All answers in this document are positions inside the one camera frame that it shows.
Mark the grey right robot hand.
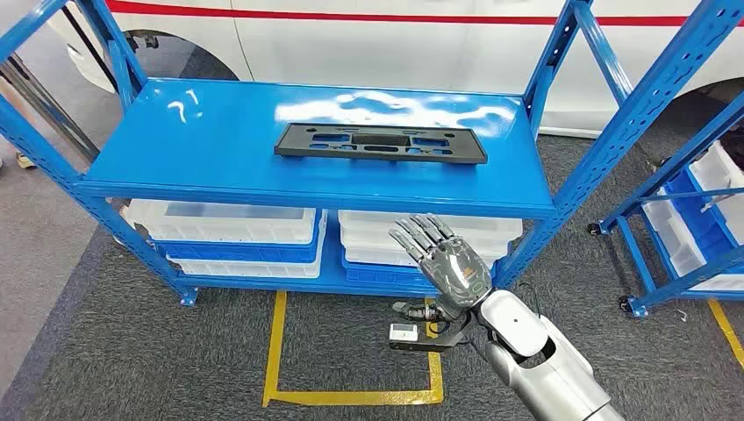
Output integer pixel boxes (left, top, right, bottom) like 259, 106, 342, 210
388, 213, 494, 325

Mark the black plastic plate part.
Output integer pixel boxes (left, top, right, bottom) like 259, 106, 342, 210
273, 122, 488, 166

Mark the blue metal shelf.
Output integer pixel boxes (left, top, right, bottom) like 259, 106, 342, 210
0, 0, 744, 308

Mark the yellow floor tape square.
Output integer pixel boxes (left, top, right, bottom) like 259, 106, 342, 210
707, 299, 744, 370
262, 290, 445, 408

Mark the blue rack on casters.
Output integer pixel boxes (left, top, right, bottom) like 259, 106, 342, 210
587, 92, 744, 319

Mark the white car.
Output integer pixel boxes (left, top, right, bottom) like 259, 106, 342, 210
49, 0, 744, 139

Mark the black camera bracket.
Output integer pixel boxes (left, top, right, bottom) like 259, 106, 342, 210
388, 313, 472, 353

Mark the metal stanchion post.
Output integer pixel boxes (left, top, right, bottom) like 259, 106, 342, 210
0, 54, 101, 164

